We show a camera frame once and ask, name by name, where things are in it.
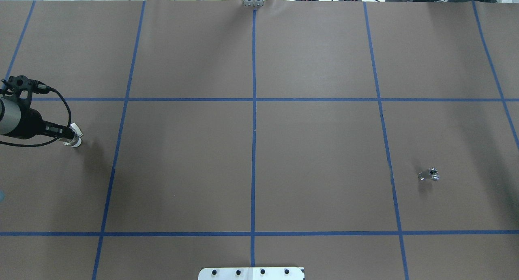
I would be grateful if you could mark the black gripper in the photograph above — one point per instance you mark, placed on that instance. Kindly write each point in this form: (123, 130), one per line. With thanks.
(31, 123)

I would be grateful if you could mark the white PPR valve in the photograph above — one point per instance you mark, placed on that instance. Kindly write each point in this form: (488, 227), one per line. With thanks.
(72, 136)

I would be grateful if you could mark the small metal pipe fitting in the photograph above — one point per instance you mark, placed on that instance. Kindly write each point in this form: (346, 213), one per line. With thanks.
(429, 174)

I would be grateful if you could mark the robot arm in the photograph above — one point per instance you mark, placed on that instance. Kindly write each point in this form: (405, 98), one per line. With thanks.
(47, 89)

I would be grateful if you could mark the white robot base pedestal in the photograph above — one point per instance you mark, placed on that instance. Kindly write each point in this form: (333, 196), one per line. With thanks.
(252, 273)

